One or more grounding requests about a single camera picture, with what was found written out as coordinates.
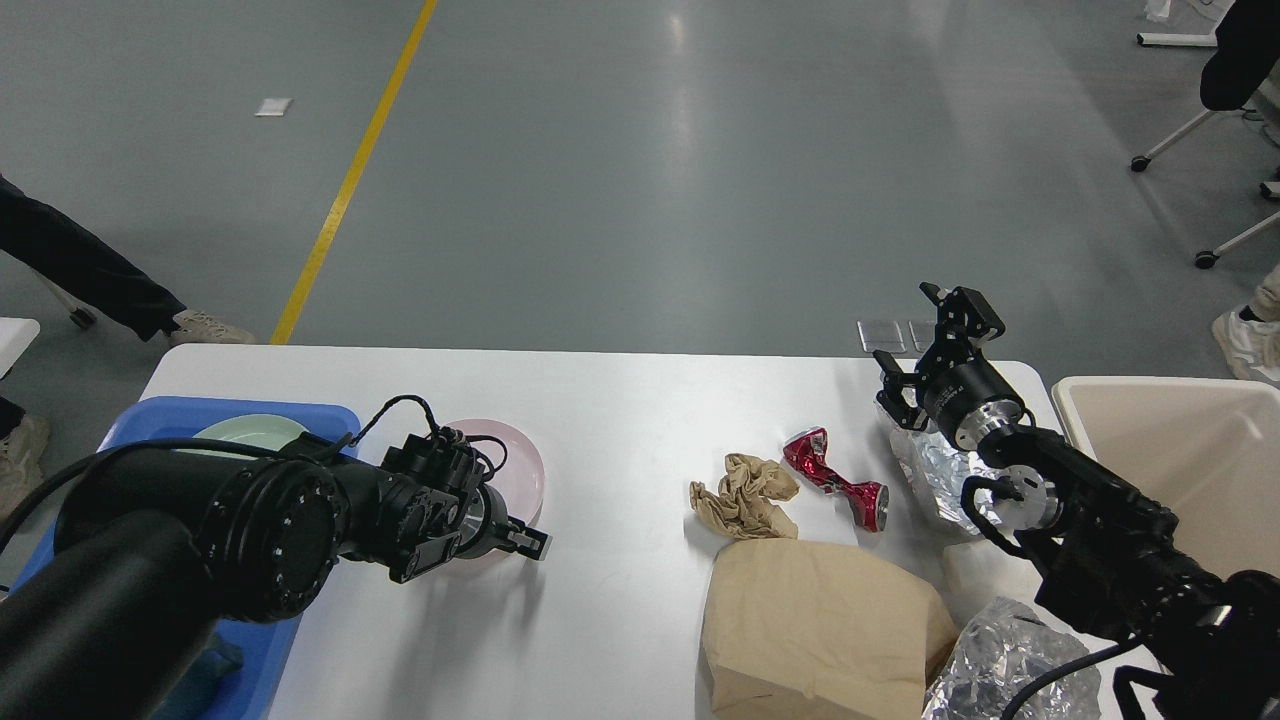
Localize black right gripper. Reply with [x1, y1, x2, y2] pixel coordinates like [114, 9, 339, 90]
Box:
[872, 283, 1027, 451]

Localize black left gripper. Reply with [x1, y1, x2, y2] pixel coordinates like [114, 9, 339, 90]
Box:
[442, 486, 552, 562]

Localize pink plastic plate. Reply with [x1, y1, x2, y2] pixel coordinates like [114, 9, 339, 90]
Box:
[445, 419, 547, 527]

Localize dark teal mug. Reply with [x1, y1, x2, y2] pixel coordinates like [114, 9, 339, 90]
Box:
[169, 635, 244, 714]

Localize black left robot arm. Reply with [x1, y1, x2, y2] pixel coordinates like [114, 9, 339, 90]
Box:
[3, 397, 550, 719]

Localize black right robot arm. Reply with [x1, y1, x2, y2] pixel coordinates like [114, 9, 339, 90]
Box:
[873, 282, 1279, 719]

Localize crushed red can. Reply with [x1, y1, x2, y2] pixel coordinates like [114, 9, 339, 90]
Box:
[782, 427, 890, 533]

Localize white crumpled tissue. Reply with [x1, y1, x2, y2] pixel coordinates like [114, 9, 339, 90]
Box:
[941, 539, 1041, 626]

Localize crumpled brown paper ball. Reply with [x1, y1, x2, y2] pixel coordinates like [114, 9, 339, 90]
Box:
[687, 454, 800, 541]

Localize green plastic plate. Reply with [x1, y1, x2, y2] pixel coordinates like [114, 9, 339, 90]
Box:
[193, 413, 307, 451]

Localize brown paper bag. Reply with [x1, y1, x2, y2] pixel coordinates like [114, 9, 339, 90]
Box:
[701, 539, 957, 719]

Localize beige plastic bin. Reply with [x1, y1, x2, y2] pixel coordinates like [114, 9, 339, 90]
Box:
[1052, 375, 1279, 577]

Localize crumpled foil ball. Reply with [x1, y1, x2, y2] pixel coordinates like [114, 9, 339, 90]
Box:
[922, 596, 1101, 719]

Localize blue plastic tray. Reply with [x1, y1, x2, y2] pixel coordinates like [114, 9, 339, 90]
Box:
[10, 396, 361, 720]

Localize person in beige trousers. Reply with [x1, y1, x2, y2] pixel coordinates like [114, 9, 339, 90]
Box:
[1211, 264, 1279, 388]

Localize person in black trousers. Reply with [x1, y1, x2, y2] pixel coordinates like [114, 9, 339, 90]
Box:
[1, 179, 255, 519]

